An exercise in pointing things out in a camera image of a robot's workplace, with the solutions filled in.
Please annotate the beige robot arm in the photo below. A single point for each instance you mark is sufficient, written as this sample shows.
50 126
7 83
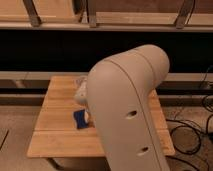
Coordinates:
115 93

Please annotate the wooden table top board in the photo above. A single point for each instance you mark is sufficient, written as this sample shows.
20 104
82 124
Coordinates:
55 134

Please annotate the wooden shelf with metal brackets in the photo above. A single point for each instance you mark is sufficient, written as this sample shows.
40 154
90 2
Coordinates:
108 15

